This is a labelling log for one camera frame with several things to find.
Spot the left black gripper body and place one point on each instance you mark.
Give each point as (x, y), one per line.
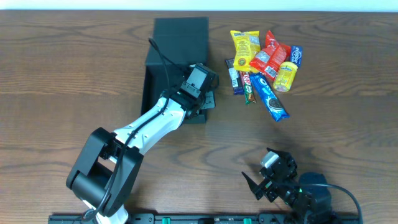
(210, 100)

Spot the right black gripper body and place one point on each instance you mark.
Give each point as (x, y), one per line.
(268, 182)

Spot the black box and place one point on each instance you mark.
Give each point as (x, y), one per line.
(184, 42)

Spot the yellow snack bag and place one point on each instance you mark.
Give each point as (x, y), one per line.
(247, 46)

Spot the red snack bag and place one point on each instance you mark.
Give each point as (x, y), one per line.
(268, 60)

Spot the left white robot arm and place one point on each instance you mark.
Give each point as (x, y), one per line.
(108, 164)

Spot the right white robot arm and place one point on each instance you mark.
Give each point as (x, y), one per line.
(308, 198)

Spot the blue Oreo cookie pack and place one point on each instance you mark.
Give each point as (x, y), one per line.
(272, 103)

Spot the dark purple chocolate bar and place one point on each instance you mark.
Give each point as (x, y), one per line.
(235, 77)

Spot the red KitKat bar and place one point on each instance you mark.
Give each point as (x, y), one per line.
(247, 86)

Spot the yellow plastic jar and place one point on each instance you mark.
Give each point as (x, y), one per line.
(285, 76)

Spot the blue gum packet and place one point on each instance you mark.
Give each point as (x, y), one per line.
(296, 55)

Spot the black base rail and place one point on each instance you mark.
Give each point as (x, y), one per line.
(149, 218)

